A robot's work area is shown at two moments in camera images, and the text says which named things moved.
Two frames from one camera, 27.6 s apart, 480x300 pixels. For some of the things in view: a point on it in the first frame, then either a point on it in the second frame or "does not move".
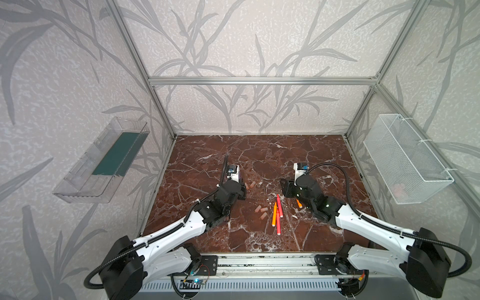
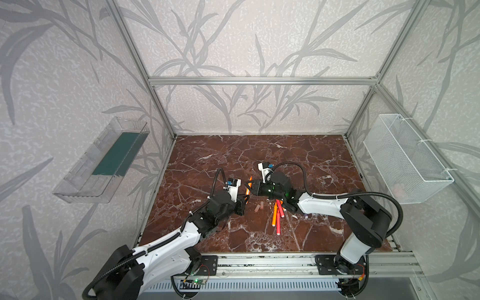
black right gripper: [289, 188] to [257, 187]
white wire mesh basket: [410, 170] does not move
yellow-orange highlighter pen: [274, 215] does not move
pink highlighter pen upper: [280, 206] does not move
